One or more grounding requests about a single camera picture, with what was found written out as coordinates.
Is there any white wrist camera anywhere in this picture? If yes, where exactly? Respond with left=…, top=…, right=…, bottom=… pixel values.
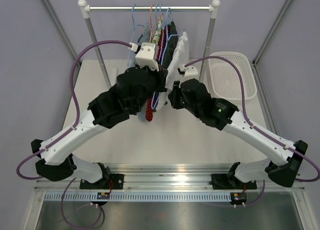
left=177, top=65, right=199, bottom=83
left=129, top=42, right=159, bottom=71

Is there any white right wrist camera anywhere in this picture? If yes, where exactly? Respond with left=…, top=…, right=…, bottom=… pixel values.
left=177, top=65, right=199, bottom=83

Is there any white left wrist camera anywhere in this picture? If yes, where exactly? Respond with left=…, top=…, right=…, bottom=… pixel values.
left=129, top=42, right=159, bottom=71

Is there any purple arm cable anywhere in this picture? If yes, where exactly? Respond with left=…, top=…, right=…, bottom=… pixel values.
left=16, top=40, right=132, bottom=228
left=183, top=56, right=320, bottom=207

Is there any light blue denim skirt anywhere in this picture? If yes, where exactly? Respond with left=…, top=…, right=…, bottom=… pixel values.
left=127, top=25, right=154, bottom=66

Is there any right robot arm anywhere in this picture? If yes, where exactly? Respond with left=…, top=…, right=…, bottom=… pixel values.
left=168, top=78, right=308, bottom=188

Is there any red polka dot skirt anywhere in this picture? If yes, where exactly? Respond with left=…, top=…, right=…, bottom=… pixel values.
left=144, top=25, right=168, bottom=122

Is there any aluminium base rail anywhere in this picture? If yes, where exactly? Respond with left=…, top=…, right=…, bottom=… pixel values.
left=34, top=164, right=305, bottom=202

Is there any pink wire hanger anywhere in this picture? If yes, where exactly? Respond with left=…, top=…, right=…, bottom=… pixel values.
left=149, top=3, right=154, bottom=42

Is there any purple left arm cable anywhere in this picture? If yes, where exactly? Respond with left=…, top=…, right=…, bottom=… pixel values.
left=16, top=40, right=132, bottom=228

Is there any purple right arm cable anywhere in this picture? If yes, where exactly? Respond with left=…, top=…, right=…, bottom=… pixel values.
left=183, top=56, right=320, bottom=207

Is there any dark green dotted skirt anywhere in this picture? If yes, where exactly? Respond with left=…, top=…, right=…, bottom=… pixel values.
left=160, top=21, right=179, bottom=69

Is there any lemon print skirt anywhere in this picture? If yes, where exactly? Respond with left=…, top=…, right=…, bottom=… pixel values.
left=151, top=14, right=164, bottom=44

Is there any white skirt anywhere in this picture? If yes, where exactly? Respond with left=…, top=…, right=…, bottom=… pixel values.
left=155, top=31, right=189, bottom=111

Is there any white perforated plastic basket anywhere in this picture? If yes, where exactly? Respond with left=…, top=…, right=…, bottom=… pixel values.
left=208, top=51, right=257, bottom=101

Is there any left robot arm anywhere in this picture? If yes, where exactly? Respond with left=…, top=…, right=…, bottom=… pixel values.
left=32, top=66, right=168, bottom=189

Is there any metal clothes rack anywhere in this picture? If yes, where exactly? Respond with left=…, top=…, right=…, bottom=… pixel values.
left=77, top=0, right=221, bottom=88

